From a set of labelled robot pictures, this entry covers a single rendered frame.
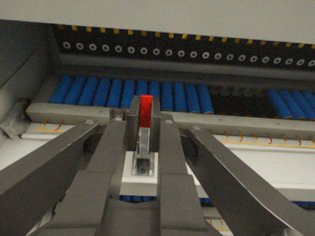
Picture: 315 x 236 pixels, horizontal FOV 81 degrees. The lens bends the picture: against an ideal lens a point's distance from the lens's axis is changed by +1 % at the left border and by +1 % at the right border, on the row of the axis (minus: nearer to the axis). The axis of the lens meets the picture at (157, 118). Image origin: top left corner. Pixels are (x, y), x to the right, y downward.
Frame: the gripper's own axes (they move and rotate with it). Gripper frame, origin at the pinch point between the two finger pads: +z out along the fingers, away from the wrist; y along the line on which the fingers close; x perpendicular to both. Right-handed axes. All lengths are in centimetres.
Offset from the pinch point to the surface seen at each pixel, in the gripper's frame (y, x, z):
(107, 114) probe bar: -5.1, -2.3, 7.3
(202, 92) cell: 8.8, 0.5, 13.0
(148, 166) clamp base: 0.7, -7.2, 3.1
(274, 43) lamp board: 19.3, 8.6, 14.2
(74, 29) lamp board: -11.3, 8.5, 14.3
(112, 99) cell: -5.1, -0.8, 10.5
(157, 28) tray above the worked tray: 0.7, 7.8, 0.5
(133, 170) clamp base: -1.1, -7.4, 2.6
